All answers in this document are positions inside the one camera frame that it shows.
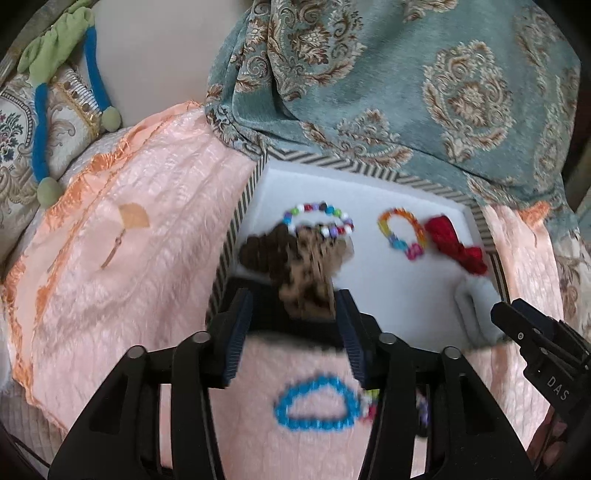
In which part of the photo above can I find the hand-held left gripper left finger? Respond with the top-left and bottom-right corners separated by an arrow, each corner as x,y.
48,287 -> 254,480

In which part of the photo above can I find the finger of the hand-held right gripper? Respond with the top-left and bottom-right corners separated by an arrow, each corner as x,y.
489,298 -> 564,366

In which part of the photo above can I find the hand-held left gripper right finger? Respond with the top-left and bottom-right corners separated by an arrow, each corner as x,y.
335,288 -> 536,480

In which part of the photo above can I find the pale blue scrunchie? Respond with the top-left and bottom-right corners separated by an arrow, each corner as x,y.
452,277 -> 511,347

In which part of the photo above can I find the white box with striped rim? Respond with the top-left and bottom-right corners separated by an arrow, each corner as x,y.
205,150 -> 513,352

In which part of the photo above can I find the leopard print scrunchie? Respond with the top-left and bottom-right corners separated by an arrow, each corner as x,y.
238,224 -> 356,321

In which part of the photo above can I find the person's right hand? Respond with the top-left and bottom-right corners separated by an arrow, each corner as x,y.
538,406 -> 583,472

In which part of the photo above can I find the floral bed sheet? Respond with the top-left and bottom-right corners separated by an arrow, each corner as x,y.
549,217 -> 591,333

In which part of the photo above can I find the red scrunchie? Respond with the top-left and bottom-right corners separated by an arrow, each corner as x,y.
424,213 -> 490,278

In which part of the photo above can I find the pink quilted blanket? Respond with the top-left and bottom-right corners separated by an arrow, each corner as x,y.
0,99 -> 568,480

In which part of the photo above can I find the white quilted sheet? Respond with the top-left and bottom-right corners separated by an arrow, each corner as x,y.
0,378 -> 70,480

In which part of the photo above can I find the teal patterned blanket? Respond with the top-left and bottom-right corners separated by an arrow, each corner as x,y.
203,0 -> 583,232

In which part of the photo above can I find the green and blue plush toy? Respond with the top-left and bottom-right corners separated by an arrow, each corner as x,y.
17,0 -> 122,206

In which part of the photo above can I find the embroidered cushion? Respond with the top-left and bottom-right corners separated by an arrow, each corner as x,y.
0,67 -> 112,264

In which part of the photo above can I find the blue bead bracelet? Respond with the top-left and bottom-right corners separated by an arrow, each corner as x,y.
272,375 -> 365,432

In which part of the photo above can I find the colourful bead bracelet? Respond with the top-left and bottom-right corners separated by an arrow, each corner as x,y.
362,388 -> 430,428

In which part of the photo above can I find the rainbow loom bracelet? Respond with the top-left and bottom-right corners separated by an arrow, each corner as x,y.
378,208 -> 428,261

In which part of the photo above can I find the multicolour bead bracelet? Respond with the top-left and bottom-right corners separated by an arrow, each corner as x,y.
283,200 -> 356,241

